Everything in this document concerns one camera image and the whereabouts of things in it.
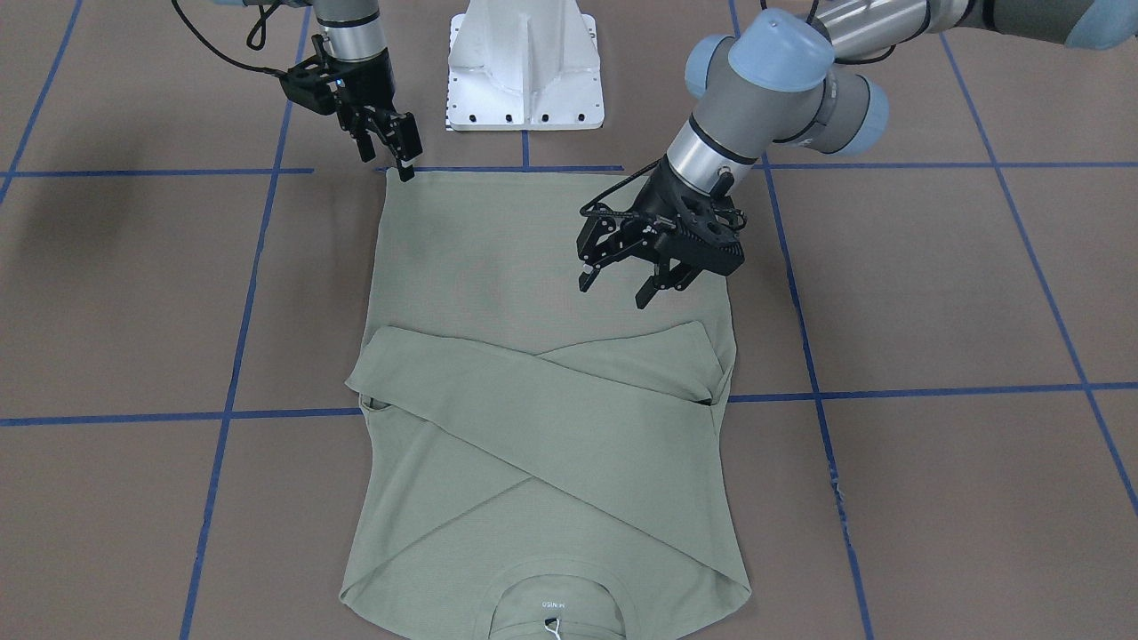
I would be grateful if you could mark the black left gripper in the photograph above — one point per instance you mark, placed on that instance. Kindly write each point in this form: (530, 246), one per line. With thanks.
(655, 201)

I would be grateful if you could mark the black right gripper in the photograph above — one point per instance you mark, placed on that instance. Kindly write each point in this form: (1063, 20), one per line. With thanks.
(369, 87)

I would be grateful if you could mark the olive green long-sleeve shirt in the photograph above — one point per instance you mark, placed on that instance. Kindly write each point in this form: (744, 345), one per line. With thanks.
(546, 463)

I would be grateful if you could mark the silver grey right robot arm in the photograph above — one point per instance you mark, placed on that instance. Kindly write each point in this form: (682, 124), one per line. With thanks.
(351, 30)

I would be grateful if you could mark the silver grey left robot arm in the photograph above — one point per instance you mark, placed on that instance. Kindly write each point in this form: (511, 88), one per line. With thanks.
(786, 80)

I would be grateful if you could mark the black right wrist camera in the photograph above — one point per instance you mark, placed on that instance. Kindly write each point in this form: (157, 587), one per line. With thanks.
(307, 85)

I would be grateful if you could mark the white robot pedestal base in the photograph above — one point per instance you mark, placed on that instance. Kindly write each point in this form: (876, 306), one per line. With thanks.
(524, 66)

